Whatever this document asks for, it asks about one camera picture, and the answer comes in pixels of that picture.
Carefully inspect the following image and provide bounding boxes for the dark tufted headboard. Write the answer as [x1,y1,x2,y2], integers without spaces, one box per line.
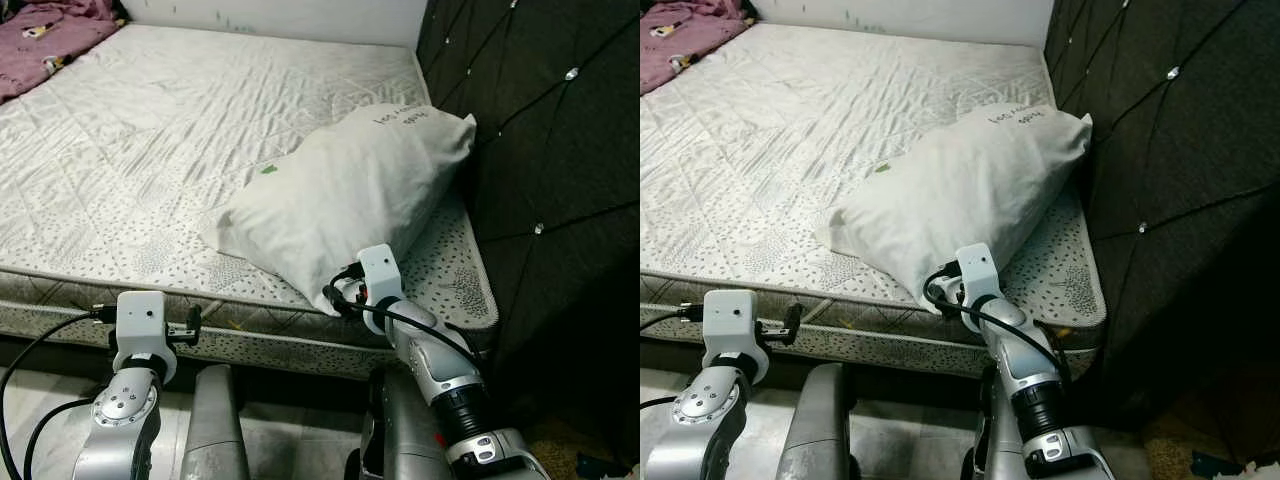
[414,0,640,426]
[1042,0,1280,426]

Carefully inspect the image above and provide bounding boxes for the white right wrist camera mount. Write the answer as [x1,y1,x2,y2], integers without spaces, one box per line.
[355,243,407,323]
[953,242,1001,319]

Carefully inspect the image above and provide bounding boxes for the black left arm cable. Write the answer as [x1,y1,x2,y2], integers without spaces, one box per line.
[0,306,120,480]
[640,304,709,413]

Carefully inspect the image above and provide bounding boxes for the brown woven floor mat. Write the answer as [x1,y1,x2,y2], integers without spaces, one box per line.
[1142,392,1280,480]
[522,415,640,480]

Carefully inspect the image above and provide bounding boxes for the white pillow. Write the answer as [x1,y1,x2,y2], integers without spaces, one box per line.
[199,102,479,317]
[814,102,1095,317]

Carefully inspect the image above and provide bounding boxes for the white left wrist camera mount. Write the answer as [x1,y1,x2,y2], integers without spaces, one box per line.
[114,290,180,387]
[702,289,768,383]

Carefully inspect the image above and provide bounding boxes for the grey left robot leg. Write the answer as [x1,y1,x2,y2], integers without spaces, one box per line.
[178,364,253,480]
[773,361,859,480]

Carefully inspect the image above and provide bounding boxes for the grey right robot leg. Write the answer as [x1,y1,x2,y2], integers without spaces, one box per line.
[345,364,456,480]
[958,364,1016,480]

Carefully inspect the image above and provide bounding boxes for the grey robot leg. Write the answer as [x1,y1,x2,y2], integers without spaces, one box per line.
[345,364,456,480]
[958,364,1016,480]
[773,361,859,480]
[178,364,253,480]

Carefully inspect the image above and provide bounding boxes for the grey quilted mattress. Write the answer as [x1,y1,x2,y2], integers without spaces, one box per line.
[640,22,1111,379]
[0,22,501,379]

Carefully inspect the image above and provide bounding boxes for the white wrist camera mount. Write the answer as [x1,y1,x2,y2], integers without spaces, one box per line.
[355,243,407,323]
[953,242,1001,319]
[702,289,768,383]
[114,290,180,387]

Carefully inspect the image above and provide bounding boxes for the pink cartoon mouse blanket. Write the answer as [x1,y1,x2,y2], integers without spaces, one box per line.
[640,0,758,98]
[0,0,128,105]

